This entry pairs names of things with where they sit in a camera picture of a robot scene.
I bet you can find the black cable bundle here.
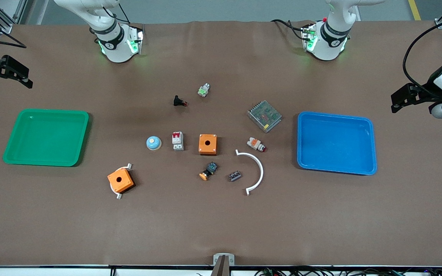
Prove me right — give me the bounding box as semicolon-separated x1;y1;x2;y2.
254;266;442;276

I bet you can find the orange push button box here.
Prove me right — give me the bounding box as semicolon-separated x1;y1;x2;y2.
198;134;218;156
107;168;135;194

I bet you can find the green plastic tray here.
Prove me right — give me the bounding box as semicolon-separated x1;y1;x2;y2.
2;109;90;167

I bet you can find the long black left arm cable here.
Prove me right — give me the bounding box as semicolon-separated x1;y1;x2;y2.
402;14;442;89

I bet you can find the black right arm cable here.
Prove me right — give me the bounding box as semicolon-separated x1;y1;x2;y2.
0;11;27;49

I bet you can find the brown table mat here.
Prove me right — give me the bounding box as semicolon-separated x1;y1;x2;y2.
0;21;442;267

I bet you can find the orange white red switch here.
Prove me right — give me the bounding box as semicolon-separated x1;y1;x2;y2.
247;137;267;153

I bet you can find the black left base cable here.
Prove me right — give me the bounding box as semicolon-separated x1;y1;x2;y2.
270;19;314;41

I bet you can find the blue plastic tray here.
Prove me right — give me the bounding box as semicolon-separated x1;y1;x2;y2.
297;111;378;176

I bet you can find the orange mushroom push button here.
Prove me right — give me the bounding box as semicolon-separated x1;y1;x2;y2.
199;162;218;181

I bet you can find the metal mesh power supply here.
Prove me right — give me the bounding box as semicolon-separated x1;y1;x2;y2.
247;100;283;133

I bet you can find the black base cable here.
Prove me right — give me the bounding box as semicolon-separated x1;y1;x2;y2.
101;0;131;24
270;19;314;41

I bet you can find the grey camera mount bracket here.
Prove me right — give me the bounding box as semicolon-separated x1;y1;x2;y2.
211;253;236;276

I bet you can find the black right base cable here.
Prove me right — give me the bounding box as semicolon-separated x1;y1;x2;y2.
101;0;131;24

